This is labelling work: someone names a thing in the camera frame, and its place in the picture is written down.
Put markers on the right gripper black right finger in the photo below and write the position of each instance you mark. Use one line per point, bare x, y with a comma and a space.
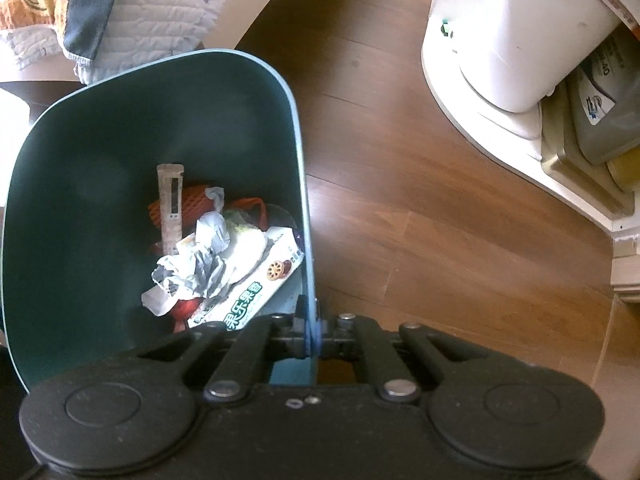
399, 366

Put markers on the white paper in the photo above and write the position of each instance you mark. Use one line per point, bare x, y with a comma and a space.
194, 271

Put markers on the quilted blue white bedspread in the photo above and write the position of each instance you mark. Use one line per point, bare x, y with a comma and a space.
145, 15

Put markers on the orange net bag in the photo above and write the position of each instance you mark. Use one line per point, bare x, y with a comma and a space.
199, 199

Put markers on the beige stick wrapper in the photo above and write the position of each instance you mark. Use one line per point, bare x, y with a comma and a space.
170, 180

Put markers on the grey flat packages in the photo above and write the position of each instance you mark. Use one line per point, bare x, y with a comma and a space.
591, 119

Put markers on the white cylindrical container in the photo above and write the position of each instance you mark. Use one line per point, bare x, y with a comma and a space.
514, 52

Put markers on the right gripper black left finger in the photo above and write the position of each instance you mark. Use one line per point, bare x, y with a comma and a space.
226, 365

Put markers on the wilted cabbage leaf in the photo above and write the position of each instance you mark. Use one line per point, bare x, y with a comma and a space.
239, 222

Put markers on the small green clip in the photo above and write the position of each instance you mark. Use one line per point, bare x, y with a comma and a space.
447, 28

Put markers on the white green snack package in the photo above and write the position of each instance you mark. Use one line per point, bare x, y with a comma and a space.
273, 287

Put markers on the teal plastic trash bin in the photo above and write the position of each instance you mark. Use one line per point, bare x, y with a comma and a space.
77, 244

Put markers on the white shelf unit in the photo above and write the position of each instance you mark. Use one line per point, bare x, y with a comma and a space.
514, 141

